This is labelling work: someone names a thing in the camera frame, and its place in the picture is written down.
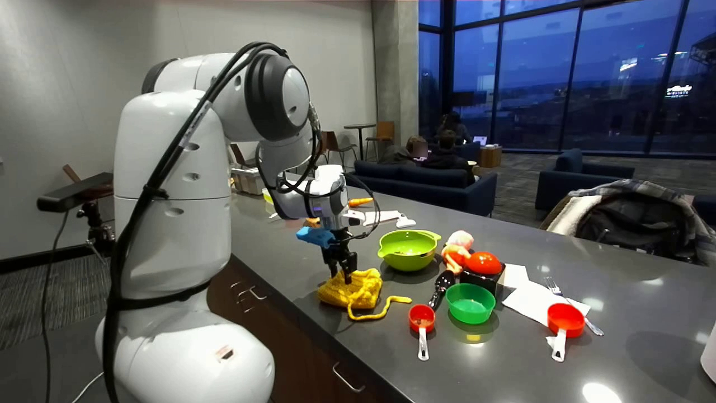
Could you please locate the seated person dark clothes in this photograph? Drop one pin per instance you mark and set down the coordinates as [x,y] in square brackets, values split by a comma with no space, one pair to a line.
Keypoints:
[448,149]

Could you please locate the dark blue armchair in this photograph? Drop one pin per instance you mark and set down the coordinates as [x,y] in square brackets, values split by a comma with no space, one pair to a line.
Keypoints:
[574,180]

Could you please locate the brown counter cabinet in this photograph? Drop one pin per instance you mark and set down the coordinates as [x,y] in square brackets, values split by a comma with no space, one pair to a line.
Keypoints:
[298,350]

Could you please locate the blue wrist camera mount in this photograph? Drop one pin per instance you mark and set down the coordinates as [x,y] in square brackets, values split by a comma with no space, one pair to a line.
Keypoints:
[316,237]

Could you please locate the dark blue sofa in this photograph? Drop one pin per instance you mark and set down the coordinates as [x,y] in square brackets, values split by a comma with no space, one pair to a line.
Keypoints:
[432,186]

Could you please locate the black toy pot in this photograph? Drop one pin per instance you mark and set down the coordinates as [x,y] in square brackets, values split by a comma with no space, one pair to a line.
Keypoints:
[488,282]

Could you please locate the large glass window wall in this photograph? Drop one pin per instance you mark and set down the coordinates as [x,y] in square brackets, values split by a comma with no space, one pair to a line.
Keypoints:
[537,74]

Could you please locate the white object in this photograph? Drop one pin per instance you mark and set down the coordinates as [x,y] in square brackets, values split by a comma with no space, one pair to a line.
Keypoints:
[710,350]

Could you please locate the black camera on stand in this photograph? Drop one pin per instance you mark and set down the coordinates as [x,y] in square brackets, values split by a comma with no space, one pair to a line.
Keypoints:
[75,190]

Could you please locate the white paper sheets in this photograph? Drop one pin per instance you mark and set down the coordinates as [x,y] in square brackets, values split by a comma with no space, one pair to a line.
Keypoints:
[384,217]

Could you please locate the yellow knitted cloth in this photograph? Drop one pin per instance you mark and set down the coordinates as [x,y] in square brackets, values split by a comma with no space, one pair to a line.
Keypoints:
[366,295]

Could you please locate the large red measuring cup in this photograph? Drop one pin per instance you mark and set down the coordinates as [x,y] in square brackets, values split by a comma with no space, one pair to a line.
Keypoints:
[565,316]

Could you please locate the seated person dark hair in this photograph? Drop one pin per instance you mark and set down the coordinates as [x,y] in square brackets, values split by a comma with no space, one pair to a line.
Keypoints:
[414,149]

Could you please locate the small green plastic bowl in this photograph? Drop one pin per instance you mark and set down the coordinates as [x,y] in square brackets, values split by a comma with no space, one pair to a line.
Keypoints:
[471,305]

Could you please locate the red toy tomato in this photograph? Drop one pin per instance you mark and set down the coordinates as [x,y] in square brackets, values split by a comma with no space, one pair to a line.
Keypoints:
[484,262]

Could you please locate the cardboard box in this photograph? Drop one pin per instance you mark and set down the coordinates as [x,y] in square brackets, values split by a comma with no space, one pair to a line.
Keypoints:
[491,155]

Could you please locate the lime green bowl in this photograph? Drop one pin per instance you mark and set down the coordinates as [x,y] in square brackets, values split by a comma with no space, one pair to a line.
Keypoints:
[407,250]

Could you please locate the dark jacket pile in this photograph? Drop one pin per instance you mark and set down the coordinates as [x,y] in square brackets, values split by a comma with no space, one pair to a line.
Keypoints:
[640,220]

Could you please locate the small orange toy piece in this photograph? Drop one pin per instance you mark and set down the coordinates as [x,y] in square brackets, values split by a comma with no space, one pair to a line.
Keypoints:
[361,202]

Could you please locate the metal baking pan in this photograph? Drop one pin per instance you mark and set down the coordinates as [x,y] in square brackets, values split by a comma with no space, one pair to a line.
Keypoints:
[245,183]

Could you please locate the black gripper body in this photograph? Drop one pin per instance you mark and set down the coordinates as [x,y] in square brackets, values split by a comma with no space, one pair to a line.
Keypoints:
[338,248]

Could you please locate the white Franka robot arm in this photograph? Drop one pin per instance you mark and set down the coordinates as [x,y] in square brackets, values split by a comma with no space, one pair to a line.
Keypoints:
[171,224]

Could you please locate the wooden chair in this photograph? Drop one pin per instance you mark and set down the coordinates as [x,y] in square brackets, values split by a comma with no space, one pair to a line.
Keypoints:
[382,136]

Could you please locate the white paper napkin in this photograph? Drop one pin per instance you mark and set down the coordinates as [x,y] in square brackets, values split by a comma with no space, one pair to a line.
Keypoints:
[526,299]

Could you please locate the small red measuring cup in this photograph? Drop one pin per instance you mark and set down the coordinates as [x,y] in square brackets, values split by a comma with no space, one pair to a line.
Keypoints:
[421,316]

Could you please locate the small high table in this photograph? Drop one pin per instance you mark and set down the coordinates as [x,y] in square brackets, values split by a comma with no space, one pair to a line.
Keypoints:
[359,127]

